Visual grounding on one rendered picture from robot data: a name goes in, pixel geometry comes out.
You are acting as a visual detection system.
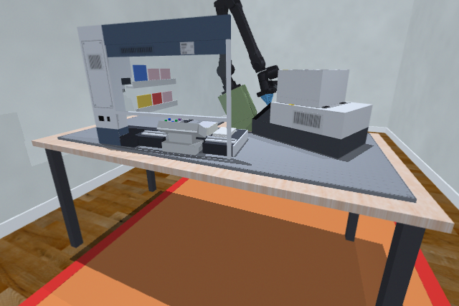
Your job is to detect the white pcr plate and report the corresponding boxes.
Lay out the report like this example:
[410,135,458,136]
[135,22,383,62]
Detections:
[212,127,237,138]

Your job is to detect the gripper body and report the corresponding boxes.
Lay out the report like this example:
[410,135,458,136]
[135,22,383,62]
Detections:
[257,80,276,97]

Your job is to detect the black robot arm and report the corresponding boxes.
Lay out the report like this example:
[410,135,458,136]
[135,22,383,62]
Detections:
[214,0,279,91]

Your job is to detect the white lab instrument with black keypad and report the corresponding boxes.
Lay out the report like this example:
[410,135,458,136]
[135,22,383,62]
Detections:
[252,70,373,158]

